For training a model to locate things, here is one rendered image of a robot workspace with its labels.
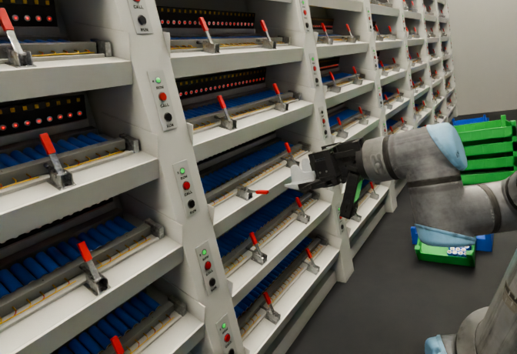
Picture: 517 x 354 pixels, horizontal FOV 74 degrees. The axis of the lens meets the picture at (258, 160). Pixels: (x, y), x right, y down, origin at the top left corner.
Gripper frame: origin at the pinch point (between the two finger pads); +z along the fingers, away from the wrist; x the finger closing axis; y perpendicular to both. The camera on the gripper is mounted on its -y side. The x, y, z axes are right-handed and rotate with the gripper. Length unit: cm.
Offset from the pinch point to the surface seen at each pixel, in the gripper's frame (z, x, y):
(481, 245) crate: -21, -81, -60
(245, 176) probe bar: 19.3, -5.6, 3.6
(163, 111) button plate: 9.7, 22.0, 25.9
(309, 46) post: 8, -48, 37
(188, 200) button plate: 12.7, 21.5, 6.3
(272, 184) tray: 15.1, -11.1, -1.5
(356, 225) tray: 21, -65, -40
